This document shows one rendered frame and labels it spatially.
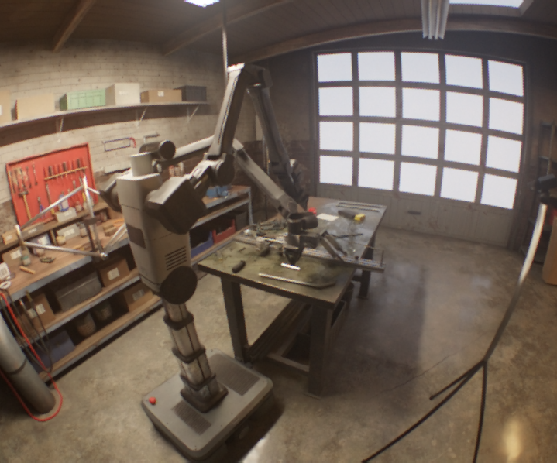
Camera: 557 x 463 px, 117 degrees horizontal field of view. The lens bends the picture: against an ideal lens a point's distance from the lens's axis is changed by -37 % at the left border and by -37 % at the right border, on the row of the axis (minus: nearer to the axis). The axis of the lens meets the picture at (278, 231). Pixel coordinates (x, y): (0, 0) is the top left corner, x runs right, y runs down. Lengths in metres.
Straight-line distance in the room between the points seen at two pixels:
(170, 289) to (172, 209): 0.37
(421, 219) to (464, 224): 0.72
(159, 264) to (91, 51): 2.62
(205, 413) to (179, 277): 0.82
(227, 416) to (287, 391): 0.54
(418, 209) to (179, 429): 4.05
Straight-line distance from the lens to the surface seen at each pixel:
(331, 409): 1.83
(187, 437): 1.51
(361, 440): 1.75
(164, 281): 0.99
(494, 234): 4.67
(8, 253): 2.66
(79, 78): 3.06
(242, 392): 1.59
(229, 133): 0.87
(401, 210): 4.42
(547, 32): 4.28
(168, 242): 0.93
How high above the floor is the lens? 1.56
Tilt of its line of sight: 22 degrees down
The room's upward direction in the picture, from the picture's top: 2 degrees counter-clockwise
